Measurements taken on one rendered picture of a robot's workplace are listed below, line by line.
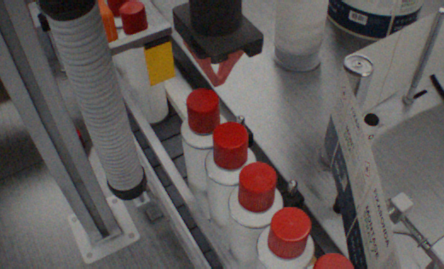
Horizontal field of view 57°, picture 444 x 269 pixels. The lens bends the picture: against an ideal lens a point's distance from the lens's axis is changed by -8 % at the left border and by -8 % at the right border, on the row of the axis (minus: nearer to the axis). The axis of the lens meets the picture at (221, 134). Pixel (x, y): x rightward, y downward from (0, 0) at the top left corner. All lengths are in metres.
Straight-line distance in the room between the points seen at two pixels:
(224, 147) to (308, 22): 0.36
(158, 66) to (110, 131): 0.17
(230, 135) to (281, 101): 0.32
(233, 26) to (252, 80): 0.29
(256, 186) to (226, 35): 0.18
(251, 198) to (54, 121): 0.21
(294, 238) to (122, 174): 0.14
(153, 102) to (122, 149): 0.33
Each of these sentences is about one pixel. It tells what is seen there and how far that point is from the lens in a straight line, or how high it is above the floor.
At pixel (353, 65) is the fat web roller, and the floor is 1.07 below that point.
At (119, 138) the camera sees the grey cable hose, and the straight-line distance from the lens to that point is 0.32.
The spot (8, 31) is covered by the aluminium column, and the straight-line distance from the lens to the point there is 0.39.
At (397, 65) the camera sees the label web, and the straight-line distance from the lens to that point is 0.66.
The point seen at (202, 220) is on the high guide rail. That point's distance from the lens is 0.50.
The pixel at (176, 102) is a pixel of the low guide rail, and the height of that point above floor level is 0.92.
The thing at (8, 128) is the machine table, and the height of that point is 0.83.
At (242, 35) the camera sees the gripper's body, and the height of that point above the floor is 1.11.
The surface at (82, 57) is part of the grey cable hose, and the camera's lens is 0.27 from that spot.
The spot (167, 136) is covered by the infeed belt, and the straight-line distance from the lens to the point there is 0.67.
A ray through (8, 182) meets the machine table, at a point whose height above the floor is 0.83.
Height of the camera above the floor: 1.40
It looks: 51 degrees down
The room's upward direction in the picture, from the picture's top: 2 degrees counter-clockwise
